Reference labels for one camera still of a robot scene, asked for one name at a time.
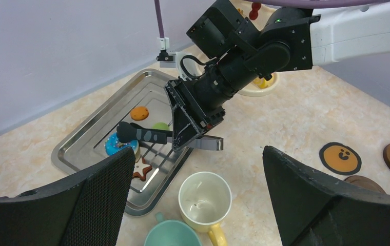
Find black-tipped metal tongs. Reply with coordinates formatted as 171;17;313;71
116;121;224;151

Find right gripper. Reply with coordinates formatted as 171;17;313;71
165;51;263;151

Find chocolate star cookie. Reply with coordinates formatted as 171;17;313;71
132;157;152;181

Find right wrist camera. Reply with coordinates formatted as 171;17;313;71
156;37;200;81

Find green macaron upper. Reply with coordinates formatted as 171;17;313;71
151;122;170;131

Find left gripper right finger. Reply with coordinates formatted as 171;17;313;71
262;146;390;245

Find teal cup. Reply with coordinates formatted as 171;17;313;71
144;212;202;246

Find black yellow smiley coaster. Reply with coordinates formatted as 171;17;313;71
319;142;362;175

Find orange swirl cookie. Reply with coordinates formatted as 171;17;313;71
130;106;149;121

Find yellow mug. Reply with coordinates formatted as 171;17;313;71
178;171;232;245

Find dark brown round coaster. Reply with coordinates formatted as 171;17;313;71
344;175;386;194

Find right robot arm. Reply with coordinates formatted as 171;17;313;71
165;1;390;151

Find cream three-tier dessert stand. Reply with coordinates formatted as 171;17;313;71
231;1;279;97

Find yellow cake slice toy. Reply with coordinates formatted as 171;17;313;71
252;78;274;89

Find stainless steel tray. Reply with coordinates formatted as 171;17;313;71
51;69;192;217

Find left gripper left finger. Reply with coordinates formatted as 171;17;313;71
0;148;135;245

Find blue frosted donut toy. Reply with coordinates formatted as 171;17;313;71
104;133;139;156

